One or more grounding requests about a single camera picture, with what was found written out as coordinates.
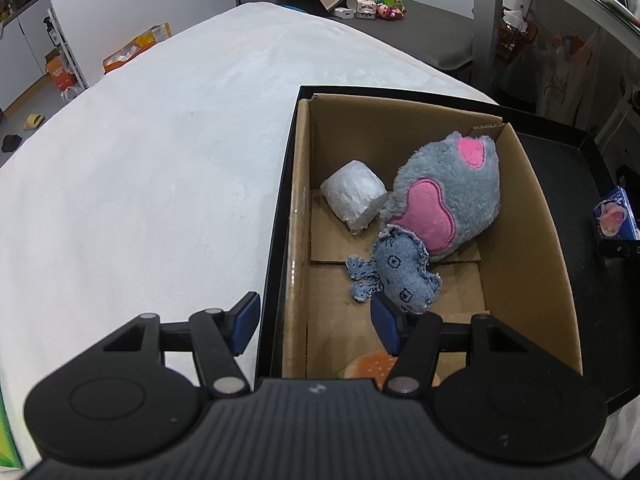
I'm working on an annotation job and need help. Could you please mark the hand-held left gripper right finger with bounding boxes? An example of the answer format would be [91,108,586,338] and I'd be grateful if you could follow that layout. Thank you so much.
[371,292,533,397]

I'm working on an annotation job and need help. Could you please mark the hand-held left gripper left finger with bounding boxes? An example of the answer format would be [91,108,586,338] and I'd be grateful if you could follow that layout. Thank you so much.
[102,291,262,398]

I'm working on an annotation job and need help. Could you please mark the blue tissue pack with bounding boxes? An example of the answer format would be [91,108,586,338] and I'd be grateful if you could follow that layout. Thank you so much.
[592,186,640,241]

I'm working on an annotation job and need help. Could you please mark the burger squishy toy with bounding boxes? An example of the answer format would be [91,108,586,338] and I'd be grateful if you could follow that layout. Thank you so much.
[336,351,442,394]

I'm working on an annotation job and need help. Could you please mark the blue denim stuffed toy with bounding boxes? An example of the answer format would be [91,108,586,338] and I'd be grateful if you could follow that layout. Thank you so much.
[346,226,443,316]

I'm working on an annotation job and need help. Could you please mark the black tray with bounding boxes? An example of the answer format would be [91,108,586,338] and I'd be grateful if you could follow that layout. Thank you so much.
[255,85,640,408]

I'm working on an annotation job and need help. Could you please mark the brown cardboard box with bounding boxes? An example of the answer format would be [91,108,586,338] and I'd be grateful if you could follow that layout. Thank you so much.
[280,92,585,393]

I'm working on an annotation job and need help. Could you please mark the white paper roll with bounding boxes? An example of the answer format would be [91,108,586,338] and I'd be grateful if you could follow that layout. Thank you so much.
[320,160,388,233]

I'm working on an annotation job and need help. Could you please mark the grey pink plush toy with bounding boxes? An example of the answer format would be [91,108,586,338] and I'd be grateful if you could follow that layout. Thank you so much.
[377,131,501,262]

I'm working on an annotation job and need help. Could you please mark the white tote bag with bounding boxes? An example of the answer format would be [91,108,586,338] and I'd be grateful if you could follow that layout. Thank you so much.
[537,30,599,128]

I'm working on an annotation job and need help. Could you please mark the red basket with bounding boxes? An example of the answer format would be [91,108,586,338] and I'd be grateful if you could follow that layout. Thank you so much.
[495,22,539,65]

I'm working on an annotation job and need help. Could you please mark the black topped desk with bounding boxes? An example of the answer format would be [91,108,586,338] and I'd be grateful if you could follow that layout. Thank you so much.
[472,0,640,97]

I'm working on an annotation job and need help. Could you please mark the green packet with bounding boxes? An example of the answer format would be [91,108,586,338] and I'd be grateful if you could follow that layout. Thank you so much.
[0,385,23,467]

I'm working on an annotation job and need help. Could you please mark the small red pink toys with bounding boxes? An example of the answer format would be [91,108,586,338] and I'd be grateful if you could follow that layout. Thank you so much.
[375,2,407,22]

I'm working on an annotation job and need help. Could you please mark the orange cardboard box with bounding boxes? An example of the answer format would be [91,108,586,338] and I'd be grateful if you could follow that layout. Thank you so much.
[102,22,173,75]

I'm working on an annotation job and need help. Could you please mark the orange red carton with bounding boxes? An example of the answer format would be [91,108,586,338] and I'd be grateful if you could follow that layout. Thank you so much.
[44,50,76,92]

